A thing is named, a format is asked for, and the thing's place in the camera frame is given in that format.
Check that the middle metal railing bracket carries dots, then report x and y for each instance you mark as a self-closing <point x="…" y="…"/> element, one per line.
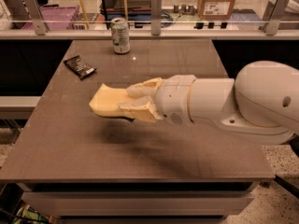
<point x="156" y="8"/>

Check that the left metal railing bracket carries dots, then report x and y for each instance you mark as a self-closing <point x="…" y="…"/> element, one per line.
<point x="37" y="20"/>

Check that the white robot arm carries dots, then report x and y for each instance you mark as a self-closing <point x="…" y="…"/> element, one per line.
<point x="261" y="104"/>

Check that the cardboard box with label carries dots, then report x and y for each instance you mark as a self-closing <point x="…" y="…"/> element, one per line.
<point x="215" y="9"/>

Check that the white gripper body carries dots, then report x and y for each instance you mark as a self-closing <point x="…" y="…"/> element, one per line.
<point x="174" y="98"/>

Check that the green white 7up can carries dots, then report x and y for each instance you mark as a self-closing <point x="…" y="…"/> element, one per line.
<point x="120" y="35"/>

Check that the black snack packet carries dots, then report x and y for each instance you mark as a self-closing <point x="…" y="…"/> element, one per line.
<point x="79" y="67"/>

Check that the white table drawer front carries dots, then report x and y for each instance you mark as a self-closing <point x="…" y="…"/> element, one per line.
<point x="104" y="204"/>

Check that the purple plastic crate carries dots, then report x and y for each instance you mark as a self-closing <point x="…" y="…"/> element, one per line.
<point x="59" y="18"/>

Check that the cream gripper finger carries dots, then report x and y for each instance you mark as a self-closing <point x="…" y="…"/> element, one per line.
<point x="143" y="109"/>
<point x="146" y="88"/>

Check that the yellow curved sponge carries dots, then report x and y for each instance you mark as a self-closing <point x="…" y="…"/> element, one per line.
<point x="105" y="102"/>

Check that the yellow pole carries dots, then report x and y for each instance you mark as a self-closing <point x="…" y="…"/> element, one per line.
<point x="84" y="14"/>

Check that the metal railing bracket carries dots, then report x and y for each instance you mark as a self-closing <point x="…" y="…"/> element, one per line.
<point x="156" y="8"/>
<point x="272" y="24"/>
<point x="37" y="20"/>

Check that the right metal railing bracket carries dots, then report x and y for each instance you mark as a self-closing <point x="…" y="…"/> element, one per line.
<point x="272" y="24"/>

